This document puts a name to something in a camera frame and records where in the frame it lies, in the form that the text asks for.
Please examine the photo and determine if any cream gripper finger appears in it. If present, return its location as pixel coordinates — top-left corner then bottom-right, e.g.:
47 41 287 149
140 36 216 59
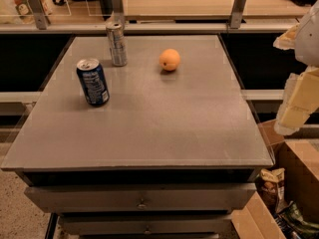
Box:
273 24 299 50
274 67 319 135

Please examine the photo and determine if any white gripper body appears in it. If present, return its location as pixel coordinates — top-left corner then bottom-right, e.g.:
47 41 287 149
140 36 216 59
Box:
295 0 319 67

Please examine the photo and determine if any blue pepsi can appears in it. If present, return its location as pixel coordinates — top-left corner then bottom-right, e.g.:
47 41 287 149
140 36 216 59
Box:
76 58 110 106

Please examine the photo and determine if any silver slim energy drink can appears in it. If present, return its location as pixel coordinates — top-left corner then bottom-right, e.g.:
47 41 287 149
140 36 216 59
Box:
106 22 128 67

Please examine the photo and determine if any cardboard box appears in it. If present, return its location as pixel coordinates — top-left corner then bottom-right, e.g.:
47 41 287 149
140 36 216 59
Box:
230 119 319 239

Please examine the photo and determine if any brown snack bag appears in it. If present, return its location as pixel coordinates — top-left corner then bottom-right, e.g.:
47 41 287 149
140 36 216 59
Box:
255 168 288 214

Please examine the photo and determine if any orange fruit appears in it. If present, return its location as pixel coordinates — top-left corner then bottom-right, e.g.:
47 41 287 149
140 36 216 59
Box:
159 49 180 72

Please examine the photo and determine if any green snack bag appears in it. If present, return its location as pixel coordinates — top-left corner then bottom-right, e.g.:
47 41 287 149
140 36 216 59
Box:
273 201 319 239

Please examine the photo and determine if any grey drawer cabinet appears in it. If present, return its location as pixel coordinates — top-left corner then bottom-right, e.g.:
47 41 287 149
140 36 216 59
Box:
2 35 273 236

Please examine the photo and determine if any upper drawer knob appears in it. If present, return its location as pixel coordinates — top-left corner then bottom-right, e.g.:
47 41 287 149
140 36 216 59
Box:
137 198 148 210

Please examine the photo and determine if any drawer knob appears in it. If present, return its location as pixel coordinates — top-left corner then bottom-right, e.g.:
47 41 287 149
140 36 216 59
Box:
144 227 152 235
137 198 148 210

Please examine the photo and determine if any lower drawer knob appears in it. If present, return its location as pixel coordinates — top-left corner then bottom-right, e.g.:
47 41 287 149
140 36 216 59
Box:
144 227 152 235

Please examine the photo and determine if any right metal bracket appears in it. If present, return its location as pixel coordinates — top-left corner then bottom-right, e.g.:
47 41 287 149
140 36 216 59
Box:
228 0 247 29

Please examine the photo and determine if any metal bracket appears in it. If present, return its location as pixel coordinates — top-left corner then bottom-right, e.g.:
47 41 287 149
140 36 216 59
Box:
112 0 126 25
228 0 247 29
28 0 49 30

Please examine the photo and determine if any middle metal bracket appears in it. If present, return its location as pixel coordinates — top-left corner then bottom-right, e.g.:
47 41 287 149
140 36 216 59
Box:
112 0 126 25

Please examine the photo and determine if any left metal bracket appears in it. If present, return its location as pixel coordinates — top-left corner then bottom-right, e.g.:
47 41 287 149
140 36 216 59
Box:
28 0 49 30

